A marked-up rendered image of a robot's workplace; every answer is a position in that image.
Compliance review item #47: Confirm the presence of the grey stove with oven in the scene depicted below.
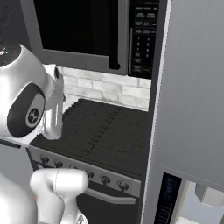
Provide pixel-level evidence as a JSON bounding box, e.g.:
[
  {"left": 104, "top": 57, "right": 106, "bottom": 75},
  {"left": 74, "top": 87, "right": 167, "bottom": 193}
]
[{"left": 25, "top": 98, "right": 151, "bottom": 224}]

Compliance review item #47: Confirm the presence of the microwave door with dark window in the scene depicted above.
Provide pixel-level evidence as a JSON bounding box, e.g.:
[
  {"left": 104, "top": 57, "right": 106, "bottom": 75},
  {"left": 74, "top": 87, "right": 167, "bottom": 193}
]
[{"left": 18, "top": 0, "right": 131, "bottom": 76}]

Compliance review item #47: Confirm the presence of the black hob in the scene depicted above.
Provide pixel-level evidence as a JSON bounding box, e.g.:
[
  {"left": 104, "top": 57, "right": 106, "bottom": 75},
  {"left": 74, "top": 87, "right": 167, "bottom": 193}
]
[{"left": 30, "top": 98, "right": 151, "bottom": 179}]

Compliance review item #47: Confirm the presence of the dark oven door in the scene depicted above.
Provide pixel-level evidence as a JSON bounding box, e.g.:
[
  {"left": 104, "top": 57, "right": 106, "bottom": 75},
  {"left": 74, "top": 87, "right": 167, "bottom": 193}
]
[{"left": 76, "top": 191, "right": 140, "bottom": 224}]

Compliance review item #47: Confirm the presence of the grey cupboard front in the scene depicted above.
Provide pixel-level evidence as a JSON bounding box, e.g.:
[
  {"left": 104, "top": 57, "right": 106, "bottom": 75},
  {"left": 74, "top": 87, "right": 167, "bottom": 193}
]
[{"left": 0, "top": 143, "right": 35, "bottom": 183}]

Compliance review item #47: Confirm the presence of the grey microwave oven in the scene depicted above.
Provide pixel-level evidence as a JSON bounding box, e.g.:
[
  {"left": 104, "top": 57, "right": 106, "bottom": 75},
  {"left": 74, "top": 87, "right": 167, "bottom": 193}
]
[{"left": 18, "top": 0, "right": 162, "bottom": 81}]

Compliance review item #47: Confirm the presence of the grey fridge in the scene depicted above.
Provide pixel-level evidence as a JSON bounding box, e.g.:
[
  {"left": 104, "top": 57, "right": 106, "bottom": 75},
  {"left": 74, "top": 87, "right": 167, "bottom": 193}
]
[{"left": 139, "top": 0, "right": 224, "bottom": 224}]

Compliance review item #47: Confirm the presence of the black microwave door handle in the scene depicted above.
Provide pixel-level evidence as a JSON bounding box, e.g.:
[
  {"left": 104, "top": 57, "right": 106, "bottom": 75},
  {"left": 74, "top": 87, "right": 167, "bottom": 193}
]
[{"left": 108, "top": 0, "right": 122, "bottom": 71}]

